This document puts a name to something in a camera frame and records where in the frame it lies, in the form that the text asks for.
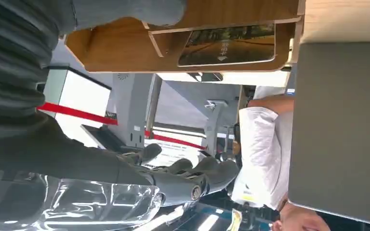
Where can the seated person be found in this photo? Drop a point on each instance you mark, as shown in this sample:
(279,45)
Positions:
(261,153)

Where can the white display board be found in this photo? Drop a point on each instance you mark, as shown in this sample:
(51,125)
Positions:
(83,95)

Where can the grey laptop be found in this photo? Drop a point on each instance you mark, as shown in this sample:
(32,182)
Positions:
(341,127)

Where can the grey kiosk stand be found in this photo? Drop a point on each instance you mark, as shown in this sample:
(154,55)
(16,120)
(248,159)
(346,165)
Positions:
(130,108)

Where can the grey metal post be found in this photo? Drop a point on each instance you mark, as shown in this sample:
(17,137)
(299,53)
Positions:
(215,127)

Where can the glossy silver reflective shell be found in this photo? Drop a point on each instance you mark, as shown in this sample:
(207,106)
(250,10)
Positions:
(92,204)

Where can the wooden card box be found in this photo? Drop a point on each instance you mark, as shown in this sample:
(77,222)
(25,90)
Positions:
(124,51)

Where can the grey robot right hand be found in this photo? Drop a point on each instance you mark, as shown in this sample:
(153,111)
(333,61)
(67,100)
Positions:
(76,159)

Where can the red barrier belt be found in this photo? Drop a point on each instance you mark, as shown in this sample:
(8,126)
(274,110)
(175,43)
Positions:
(76,112)

